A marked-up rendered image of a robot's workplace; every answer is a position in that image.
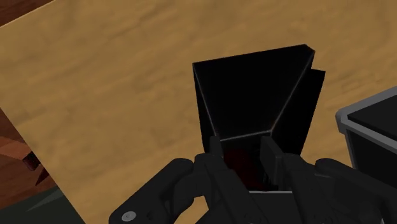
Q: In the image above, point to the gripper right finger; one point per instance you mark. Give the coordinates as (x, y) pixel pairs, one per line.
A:
(313, 186)

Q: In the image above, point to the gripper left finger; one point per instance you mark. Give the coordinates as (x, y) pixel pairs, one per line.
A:
(198, 183)

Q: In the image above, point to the black box with grey rim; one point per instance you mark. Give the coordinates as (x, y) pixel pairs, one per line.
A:
(372, 136)

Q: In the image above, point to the dark wooden chair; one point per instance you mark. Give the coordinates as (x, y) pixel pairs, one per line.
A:
(32, 164)

